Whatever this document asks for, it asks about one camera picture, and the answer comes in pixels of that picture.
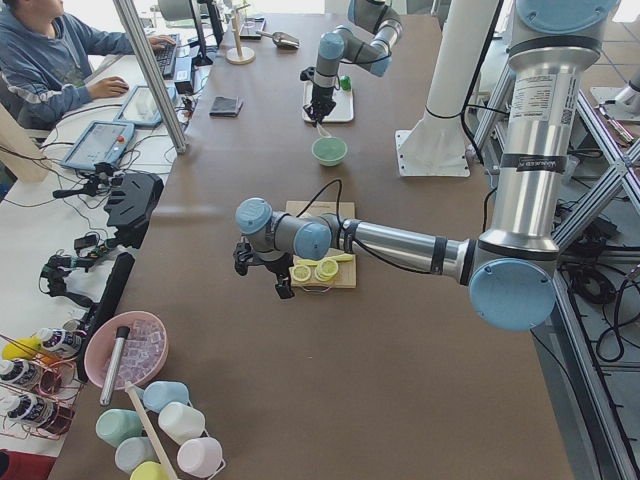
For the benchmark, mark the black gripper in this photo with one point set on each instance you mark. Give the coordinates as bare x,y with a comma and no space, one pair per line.
320,94
274,265

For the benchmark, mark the white ceramic spoon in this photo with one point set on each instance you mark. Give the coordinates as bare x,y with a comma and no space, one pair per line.
322,131

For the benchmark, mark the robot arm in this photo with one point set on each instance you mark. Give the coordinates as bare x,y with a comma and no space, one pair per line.
341,45
444,215

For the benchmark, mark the light green bowl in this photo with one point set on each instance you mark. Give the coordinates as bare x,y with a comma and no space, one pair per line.
329,151

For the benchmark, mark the pink bowl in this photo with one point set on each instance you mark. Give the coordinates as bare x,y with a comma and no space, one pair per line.
144,353

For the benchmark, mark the lower lemon slice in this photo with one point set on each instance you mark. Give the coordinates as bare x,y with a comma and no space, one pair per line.
301,273

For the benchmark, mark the lemon slice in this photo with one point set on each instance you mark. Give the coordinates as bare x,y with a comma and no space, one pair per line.
301,273
326,271

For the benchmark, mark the cream rabbit tray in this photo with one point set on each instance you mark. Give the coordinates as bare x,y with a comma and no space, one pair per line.
343,111

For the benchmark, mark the green lime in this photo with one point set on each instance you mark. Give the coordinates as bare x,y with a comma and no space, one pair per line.
345,83

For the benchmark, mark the upper lemon slice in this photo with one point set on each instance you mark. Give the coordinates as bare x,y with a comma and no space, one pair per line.
326,271

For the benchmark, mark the wooden cutting board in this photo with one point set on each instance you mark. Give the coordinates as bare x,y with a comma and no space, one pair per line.
346,277

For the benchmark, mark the yellow plastic knife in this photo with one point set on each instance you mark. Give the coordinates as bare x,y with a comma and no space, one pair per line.
344,257

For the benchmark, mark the metal scoop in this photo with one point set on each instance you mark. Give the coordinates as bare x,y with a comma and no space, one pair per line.
281,40

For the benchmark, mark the folded grey cloth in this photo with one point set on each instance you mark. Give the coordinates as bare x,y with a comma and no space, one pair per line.
226,106

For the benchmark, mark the wooden mug tree stand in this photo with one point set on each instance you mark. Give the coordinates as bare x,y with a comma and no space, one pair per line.
240,55

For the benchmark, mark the black keyboard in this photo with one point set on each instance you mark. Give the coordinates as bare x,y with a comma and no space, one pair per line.
165,54

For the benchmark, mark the upper teach pendant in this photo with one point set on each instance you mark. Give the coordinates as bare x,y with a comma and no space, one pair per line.
140,108

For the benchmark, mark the teach pendant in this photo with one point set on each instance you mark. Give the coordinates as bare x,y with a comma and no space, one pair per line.
140,108
100,142

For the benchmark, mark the cup rack with cups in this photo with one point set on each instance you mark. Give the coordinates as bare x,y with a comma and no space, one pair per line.
162,436

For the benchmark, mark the lower teach pendant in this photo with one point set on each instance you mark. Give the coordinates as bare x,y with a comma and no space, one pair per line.
100,142

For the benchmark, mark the seated person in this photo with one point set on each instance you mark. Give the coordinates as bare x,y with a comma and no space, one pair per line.
45,61

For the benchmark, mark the white camera pillar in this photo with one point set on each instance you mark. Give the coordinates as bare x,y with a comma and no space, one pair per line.
435,147

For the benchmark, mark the aluminium frame post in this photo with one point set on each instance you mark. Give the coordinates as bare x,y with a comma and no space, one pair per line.
143,51

